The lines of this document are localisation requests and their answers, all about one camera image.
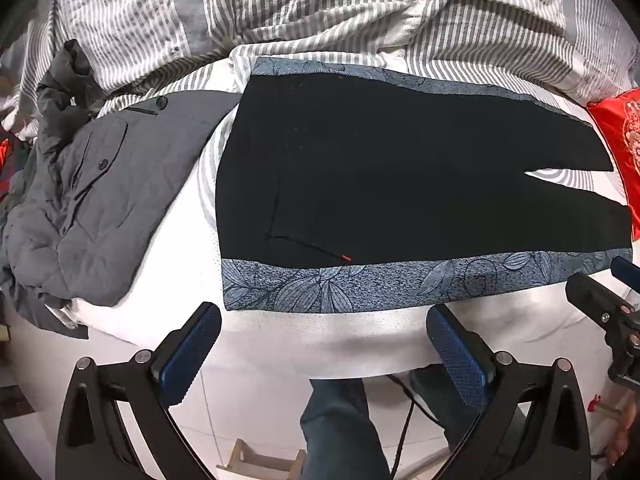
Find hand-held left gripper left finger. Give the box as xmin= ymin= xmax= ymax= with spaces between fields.
xmin=55 ymin=301 xmax=223 ymax=480

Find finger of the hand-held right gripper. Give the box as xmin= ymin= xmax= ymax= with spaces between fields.
xmin=566 ymin=272 xmax=640 ymax=342
xmin=611 ymin=255 xmax=640 ymax=289

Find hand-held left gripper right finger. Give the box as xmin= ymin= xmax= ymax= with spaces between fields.
xmin=426 ymin=304 xmax=592 ymax=480

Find black pants with blue trim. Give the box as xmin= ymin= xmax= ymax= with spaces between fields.
xmin=215 ymin=56 xmax=634 ymax=314

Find white striped bed sheet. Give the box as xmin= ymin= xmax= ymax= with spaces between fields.
xmin=4 ymin=54 xmax=640 ymax=443

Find red embroidered pillow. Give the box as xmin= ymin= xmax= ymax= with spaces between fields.
xmin=587 ymin=87 xmax=640 ymax=241

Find small wooden stool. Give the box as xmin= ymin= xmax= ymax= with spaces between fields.
xmin=215 ymin=438 xmax=307 ymax=480

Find grey striped duvet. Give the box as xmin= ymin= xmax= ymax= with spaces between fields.
xmin=0 ymin=0 xmax=640 ymax=133

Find black cable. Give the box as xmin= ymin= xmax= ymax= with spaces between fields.
xmin=384 ymin=373 xmax=451 ymax=480

